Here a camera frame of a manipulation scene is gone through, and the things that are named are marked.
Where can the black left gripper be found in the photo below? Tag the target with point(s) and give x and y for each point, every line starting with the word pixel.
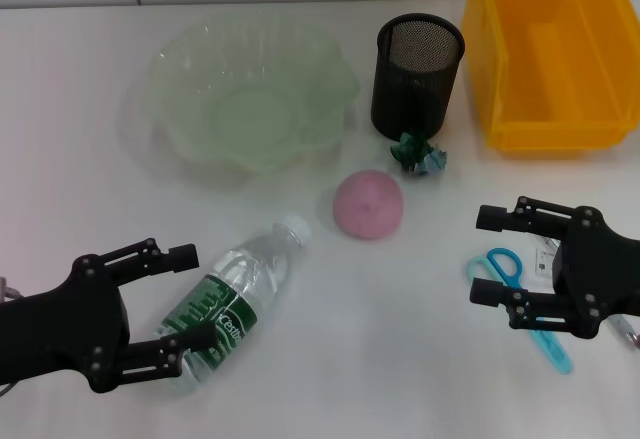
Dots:
pixel 60 324

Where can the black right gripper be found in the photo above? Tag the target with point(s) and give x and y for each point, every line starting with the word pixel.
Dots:
pixel 595 274

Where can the clear plastic ruler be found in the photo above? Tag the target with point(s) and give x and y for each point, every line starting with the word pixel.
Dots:
pixel 544 259

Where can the clear water bottle green label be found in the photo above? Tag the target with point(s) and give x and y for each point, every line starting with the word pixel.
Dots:
pixel 240 279

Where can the blue scissors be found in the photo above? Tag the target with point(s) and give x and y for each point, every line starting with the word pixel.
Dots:
pixel 550 349

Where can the silver clear pen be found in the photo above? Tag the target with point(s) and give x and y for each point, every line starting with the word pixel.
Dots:
pixel 625 331

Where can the green plastic wrapper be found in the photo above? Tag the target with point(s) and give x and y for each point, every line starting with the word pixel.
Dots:
pixel 415 154

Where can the pink peach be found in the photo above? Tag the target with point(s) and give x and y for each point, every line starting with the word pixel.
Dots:
pixel 368 206

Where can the black mesh pen holder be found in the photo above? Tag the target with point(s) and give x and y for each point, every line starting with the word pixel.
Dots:
pixel 410 104

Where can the translucent green fruit bowl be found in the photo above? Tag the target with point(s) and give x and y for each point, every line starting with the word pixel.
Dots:
pixel 250 109

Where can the yellow plastic bin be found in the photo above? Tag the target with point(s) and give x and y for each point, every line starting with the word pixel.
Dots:
pixel 560 59

